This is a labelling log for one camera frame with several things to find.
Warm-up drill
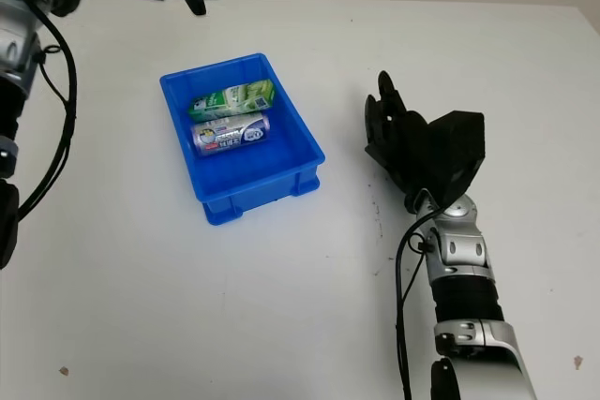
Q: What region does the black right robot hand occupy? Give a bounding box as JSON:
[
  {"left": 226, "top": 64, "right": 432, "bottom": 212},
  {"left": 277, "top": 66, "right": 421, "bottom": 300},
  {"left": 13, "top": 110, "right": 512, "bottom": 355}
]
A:
[{"left": 364, "top": 70, "right": 442, "bottom": 214}]

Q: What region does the green carton box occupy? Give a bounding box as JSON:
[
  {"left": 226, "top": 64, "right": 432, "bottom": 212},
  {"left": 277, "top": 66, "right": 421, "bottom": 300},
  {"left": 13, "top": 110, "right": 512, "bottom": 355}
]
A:
[{"left": 187, "top": 79, "right": 277, "bottom": 124}]

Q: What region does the blue plastic tray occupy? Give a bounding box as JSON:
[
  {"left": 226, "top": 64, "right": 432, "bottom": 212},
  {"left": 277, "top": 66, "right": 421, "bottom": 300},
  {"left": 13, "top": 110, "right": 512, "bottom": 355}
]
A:
[{"left": 158, "top": 52, "right": 326, "bottom": 228}]

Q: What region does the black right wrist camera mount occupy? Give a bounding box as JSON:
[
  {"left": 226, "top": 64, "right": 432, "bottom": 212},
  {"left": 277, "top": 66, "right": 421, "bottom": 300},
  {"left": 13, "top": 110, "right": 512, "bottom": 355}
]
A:
[{"left": 424, "top": 110, "right": 487, "bottom": 209}]

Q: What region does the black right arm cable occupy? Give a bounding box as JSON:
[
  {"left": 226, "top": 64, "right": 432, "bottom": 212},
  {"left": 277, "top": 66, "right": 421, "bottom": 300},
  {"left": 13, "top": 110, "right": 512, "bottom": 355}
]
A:
[{"left": 394, "top": 188, "right": 443, "bottom": 400}]

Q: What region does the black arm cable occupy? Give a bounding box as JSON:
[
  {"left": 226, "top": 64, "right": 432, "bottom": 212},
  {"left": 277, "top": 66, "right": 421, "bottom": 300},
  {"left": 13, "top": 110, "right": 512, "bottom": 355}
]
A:
[
  {"left": 17, "top": 1, "right": 79, "bottom": 224},
  {"left": 394, "top": 188, "right": 443, "bottom": 400}
]

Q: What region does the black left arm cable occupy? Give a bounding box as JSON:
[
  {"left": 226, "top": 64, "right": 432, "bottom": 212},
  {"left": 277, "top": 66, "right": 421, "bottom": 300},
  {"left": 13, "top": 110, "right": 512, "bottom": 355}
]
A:
[{"left": 17, "top": 1, "right": 79, "bottom": 224}]

